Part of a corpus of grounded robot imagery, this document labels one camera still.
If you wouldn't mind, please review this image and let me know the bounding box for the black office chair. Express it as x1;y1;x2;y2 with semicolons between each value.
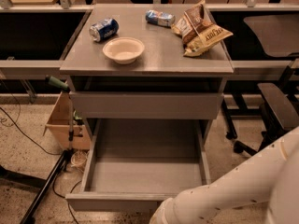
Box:
234;65;299;156

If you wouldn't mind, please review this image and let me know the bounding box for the black tripod with green handle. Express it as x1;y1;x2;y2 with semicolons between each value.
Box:
0;75;76;224

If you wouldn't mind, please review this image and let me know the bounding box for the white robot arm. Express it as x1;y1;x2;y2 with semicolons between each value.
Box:
149;127;299;224

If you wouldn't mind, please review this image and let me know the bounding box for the grey drawer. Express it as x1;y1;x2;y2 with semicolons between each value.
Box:
70;91;223;119
66;119;210;212

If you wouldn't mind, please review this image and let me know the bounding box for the blue soda can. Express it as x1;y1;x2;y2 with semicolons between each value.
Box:
89;18;119;42

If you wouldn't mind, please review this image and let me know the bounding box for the white bowl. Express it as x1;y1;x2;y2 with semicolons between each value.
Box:
103;37;145;64

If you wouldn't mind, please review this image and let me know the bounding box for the brown chip bag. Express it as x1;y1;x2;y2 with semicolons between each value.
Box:
171;0;233;57

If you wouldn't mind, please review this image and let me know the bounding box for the black floor cable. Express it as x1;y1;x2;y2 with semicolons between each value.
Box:
0;106;62;157

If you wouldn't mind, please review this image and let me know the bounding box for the coiled white cable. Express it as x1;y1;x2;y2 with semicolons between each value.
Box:
70;150;89;174

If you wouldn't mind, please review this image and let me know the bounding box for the blue white crushed can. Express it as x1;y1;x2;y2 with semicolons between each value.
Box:
145;9;176;27

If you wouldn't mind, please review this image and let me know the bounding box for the grey drawer cabinet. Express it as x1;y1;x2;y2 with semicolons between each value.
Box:
60;4;234;142

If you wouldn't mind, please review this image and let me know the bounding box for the cardboard box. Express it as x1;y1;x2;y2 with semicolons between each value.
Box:
45;92;91;150

